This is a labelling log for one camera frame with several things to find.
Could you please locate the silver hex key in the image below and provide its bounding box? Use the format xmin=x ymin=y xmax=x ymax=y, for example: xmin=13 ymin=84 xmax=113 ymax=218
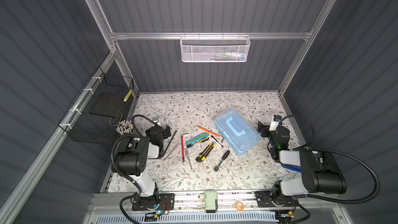
xmin=183 ymin=133 xmax=193 ymax=170

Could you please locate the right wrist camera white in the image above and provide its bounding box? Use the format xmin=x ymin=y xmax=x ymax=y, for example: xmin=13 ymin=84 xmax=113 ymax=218
xmin=269 ymin=115 xmax=282 ymax=132

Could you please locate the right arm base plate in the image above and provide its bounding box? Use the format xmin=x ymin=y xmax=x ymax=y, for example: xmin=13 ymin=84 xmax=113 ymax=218
xmin=255 ymin=190 xmax=297 ymax=207

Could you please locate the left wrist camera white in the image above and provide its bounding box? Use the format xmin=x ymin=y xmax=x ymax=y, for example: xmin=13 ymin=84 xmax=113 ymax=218
xmin=152 ymin=117 xmax=161 ymax=125

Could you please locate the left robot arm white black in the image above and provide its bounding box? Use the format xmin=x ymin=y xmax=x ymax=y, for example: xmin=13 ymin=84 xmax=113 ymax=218
xmin=111 ymin=125 xmax=171 ymax=202

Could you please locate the orange pencil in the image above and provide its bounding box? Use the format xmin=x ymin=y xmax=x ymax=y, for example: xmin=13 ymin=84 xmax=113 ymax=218
xmin=196 ymin=125 xmax=222 ymax=137

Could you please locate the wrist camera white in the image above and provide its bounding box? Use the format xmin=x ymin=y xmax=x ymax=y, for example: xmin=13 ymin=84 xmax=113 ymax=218
xmin=152 ymin=117 xmax=161 ymax=125
xmin=269 ymin=115 xmax=282 ymax=132

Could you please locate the blue stapler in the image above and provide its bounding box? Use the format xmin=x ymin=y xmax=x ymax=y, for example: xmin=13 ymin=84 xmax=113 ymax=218
xmin=280 ymin=163 xmax=302 ymax=173

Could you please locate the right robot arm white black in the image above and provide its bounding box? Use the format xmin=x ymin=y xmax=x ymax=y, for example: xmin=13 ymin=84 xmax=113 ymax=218
xmin=257 ymin=121 xmax=347 ymax=200

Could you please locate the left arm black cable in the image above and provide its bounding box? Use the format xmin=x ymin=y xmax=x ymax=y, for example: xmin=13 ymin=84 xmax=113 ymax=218
xmin=110 ymin=114 xmax=159 ymax=224

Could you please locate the black marker pen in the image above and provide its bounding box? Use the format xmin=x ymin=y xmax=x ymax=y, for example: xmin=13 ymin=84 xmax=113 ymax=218
xmin=211 ymin=135 xmax=223 ymax=148

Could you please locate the red handled screwdriver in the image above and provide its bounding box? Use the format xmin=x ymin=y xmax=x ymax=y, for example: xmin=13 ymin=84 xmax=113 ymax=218
xmin=181 ymin=134 xmax=185 ymax=163

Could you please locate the yellow black utility knife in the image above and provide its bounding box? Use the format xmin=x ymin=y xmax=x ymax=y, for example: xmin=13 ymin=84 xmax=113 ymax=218
xmin=195 ymin=143 xmax=215 ymax=162

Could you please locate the cup of pencils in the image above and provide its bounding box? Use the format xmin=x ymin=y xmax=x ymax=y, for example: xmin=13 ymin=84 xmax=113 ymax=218
xmin=116 ymin=120 xmax=134 ymax=135

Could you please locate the blue plastic tool box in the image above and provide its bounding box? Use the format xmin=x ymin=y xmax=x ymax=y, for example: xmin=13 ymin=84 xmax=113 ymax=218
xmin=214 ymin=108 xmax=261 ymax=156

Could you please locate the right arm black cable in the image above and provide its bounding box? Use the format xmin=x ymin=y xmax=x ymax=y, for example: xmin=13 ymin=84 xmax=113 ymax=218
xmin=278 ymin=114 xmax=381 ymax=224

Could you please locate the teal utility knife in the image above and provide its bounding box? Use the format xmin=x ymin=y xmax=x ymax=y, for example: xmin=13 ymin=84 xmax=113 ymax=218
xmin=185 ymin=132 xmax=209 ymax=147

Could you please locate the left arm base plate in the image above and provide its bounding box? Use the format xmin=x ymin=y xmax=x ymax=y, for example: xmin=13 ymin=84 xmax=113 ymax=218
xmin=131 ymin=194 xmax=175 ymax=211

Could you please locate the white mesh wall basket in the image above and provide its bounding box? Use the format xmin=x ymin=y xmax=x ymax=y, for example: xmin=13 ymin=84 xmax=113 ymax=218
xmin=179 ymin=35 xmax=251 ymax=63

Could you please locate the white slotted cable duct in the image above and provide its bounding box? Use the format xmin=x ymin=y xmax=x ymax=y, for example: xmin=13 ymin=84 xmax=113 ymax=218
xmin=94 ymin=211 xmax=277 ymax=224

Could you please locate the black wire wall basket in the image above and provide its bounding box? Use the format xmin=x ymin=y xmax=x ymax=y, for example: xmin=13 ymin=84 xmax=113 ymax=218
xmin=59 ymin=68 xmax=135 ymax=145

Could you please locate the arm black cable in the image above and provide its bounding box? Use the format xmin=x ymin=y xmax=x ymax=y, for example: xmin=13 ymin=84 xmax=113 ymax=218
xmin=278 ymin=114 xmax=381 ymax=224
xmin=110 ymin=114 xmax=159 ymax=224

